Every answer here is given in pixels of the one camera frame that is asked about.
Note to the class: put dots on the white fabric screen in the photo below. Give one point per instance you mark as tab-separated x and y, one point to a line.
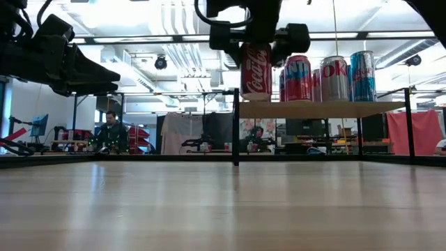
179	132

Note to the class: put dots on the red diagonal bar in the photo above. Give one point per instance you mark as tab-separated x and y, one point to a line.
14	134

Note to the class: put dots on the black LED light bar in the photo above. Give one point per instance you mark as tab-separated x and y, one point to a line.
139	39

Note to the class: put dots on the large silver air duct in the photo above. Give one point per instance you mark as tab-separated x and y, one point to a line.
400	52

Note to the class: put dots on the black computer monitor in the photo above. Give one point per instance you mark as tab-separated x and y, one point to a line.
305	127

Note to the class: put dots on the red storage bins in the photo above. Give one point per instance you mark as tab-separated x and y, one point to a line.
139	137

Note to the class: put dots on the black aluminium table frame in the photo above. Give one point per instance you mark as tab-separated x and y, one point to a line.
313	159

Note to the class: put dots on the wooden shelf with black frame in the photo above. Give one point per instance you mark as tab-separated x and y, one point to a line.
313	109

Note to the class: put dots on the silver flexible air duct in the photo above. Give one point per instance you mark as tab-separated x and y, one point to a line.
226	62

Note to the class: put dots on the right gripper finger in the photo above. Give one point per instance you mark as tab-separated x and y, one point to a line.
219	36
297	38

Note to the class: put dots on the black spotlight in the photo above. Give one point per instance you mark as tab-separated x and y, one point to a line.
413	60
160	63

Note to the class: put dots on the floral pattern poster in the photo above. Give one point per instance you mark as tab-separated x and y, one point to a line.
268	125

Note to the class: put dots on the black standing desk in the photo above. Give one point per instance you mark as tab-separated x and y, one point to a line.
306	144

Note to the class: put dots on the orange red fabric screen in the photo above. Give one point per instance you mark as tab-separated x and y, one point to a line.
414	132

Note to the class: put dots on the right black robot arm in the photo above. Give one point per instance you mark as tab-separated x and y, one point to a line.
432	14

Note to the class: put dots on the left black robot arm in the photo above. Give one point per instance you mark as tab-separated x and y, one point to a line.
14	21

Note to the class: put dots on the small wooden desk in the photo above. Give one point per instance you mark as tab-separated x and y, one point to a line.
69	142

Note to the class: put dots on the red Coca-Cola can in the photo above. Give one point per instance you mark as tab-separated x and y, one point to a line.
256	71

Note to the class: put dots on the black metal rig frame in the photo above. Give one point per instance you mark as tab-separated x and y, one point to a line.
75	108

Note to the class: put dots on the person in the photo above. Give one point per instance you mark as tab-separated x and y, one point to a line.
111	134
258	134
442	146

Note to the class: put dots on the black partition panel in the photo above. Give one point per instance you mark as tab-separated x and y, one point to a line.
373	127

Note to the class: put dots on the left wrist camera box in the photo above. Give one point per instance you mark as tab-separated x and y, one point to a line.
54	29

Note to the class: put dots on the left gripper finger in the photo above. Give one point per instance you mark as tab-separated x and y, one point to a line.
95	71
94	88

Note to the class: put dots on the dark fabric screen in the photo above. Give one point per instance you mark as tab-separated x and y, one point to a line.
217	125

